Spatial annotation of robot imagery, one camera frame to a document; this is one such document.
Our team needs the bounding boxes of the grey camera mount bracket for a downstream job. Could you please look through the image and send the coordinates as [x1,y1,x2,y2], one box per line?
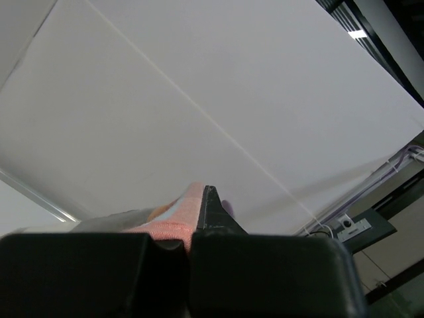
[335,214,372,242]

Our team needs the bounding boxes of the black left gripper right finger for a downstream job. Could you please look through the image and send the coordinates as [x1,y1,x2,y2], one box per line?
[188,185,366,317]

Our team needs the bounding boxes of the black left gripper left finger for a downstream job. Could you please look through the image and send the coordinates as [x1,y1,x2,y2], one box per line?
[1,233,188,317]

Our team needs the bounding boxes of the aluminium table edge rail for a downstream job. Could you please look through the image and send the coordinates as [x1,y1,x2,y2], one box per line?
[1,170,80,222]

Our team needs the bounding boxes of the orange grey checked pillowcase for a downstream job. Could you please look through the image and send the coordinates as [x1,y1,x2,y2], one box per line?
[72,182,205,252]

